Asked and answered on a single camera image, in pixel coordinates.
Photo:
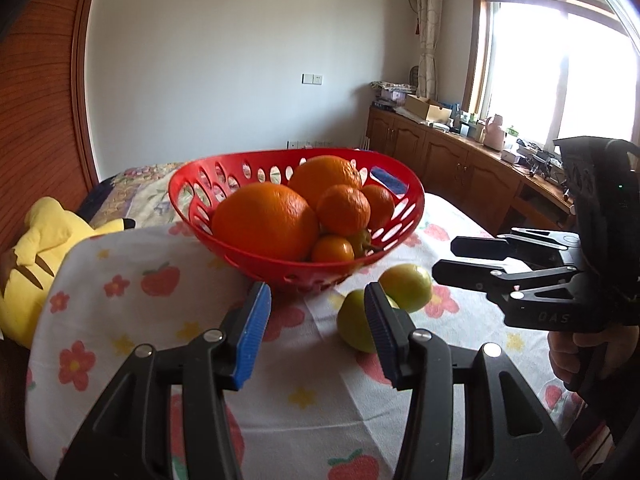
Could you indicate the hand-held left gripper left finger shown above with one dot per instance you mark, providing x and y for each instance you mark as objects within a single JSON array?
[{"x": 252, "y": 335}]

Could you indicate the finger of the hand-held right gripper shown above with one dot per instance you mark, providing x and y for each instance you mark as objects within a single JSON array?
[
  {"x": 480, "y": 247},
  {"x": 470, "y": 277}
]

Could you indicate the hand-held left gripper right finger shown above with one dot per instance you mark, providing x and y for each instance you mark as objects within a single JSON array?
[{"x": 380, "y": 330}]

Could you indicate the green citrus fruit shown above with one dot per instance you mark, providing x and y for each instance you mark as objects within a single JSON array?
[
  {"x": 407, "y": 287},
  {"x": 355, "y": 325}
]

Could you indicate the small orange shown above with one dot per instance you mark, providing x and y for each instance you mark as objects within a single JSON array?
[
  {"x": 332, "y": 249},
  {"x": 381, "y": 205}
]

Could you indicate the large orange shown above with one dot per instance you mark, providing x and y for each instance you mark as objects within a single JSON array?
[{"x": 265, "y": 222}]

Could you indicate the bumpy tangerine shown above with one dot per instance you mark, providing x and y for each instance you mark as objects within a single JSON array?
[{"x": 344, "y": 210}]

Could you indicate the red perforated plastic basket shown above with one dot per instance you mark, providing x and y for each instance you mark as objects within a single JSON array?
[{"x": 185, "y": 195}]

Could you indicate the medium orange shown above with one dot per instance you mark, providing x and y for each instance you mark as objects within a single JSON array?
[{"x": 325, "y": 175}]

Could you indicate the person's right hand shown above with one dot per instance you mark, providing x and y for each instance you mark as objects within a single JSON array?
[{"x": 562, "y": 355}]

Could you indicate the brownish green pear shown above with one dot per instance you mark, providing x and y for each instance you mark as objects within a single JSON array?
[{"x": 362, "y": 242}]

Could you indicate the wooden cabinet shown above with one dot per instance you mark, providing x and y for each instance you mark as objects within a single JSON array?
[{"x": 450, "y": 160}]

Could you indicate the small white box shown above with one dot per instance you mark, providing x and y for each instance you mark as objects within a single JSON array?
[{"x": 510, "y": 155}]

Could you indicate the white strawberry print cloth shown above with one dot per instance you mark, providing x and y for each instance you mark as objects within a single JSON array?
[{"x": 125, "y": 320}]

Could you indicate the cardboard box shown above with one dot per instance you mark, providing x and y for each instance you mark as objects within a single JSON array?
[{"x": 427, "y": 107}]

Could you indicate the wooden framed window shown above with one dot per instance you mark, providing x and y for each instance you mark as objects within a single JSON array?
[{"x": 530, "y": 60}]

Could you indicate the floral blanket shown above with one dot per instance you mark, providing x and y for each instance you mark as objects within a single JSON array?
[{"x": 145, "y": 185}]

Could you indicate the patterned curtain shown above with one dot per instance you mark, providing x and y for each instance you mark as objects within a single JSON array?
[{"x": 430, "y": 35}]

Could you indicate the yellow plush toy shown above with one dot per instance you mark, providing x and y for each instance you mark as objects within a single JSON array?
[{"x": 45, "y": 240}]

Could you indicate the wooden slatted headboard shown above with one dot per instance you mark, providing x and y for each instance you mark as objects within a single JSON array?
[{"x": 35, "y": 85}]

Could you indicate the white wall socket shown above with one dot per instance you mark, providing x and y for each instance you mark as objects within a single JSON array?
[{"x": 310, "y": 144}]

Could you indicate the white wall switch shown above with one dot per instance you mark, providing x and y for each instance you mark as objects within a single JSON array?
[{"x": 312, "y": 79}]

